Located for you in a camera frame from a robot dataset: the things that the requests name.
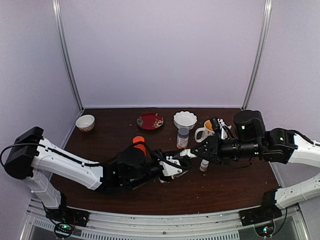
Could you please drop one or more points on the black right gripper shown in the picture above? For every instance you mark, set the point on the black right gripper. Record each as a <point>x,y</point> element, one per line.
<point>213,149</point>

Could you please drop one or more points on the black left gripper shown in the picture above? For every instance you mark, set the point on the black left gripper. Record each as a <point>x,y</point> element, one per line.
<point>171,154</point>

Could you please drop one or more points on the orange pill bottle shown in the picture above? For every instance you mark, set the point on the orange pill bottle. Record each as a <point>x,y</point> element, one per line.
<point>138,142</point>

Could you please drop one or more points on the clear plastic pill organizer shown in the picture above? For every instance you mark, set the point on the clear plastic pill organizer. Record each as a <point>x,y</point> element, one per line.
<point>169,179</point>

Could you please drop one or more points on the small white pill bottle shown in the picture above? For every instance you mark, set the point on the small white pill bottle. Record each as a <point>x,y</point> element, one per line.
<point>204,165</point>

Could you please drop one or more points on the grey cap pill bottle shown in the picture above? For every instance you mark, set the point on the grey cap pill bottle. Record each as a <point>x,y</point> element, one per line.
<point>182,138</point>

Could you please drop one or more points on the small white dropper bottle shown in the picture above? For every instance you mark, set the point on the small white dropper bottle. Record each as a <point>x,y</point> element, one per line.
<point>187,153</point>

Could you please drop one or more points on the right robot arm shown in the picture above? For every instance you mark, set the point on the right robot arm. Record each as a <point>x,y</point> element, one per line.
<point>279,145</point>

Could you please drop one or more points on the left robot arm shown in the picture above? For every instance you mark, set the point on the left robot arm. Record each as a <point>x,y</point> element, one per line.
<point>31,153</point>

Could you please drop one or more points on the floral mug yellow inside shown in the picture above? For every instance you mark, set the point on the floral mug yellow inside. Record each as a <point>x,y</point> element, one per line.
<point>202,133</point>

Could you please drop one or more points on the red floral plate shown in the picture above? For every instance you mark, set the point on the red floral plate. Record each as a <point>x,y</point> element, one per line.
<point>150,121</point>

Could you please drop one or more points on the white ceramic bowl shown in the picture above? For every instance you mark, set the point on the white ceramic bowl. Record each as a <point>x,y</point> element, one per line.
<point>85,123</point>

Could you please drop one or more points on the white scalloped bowl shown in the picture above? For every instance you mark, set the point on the white scalloped bowl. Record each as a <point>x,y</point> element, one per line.
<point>185,119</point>

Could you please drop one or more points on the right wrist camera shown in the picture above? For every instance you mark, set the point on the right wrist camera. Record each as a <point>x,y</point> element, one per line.
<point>220,128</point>

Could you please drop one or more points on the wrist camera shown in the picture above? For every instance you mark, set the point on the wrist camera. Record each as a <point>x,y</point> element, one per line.
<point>171,161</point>
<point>220,128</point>

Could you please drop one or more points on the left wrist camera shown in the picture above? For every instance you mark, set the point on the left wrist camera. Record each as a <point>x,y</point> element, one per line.
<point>171,161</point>

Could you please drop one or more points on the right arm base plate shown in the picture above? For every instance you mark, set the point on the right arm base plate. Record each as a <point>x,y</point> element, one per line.
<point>259,214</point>

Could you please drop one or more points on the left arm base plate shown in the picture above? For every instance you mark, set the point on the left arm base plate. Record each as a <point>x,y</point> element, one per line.
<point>68,215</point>

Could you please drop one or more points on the aluminium front rail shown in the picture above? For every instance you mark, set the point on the aluminium front rail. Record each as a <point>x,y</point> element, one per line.
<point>224,225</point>

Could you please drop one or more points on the right aluminium frame post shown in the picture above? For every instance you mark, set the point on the right aluminium frame post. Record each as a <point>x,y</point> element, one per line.
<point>264,30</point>

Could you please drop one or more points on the aluminium frame post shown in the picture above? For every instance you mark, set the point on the aluminium frame post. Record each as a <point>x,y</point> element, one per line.
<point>65,53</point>
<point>264,30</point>

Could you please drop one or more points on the left aluminium frame post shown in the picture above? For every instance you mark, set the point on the left aluminium frame post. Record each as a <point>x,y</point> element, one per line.
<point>65,53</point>

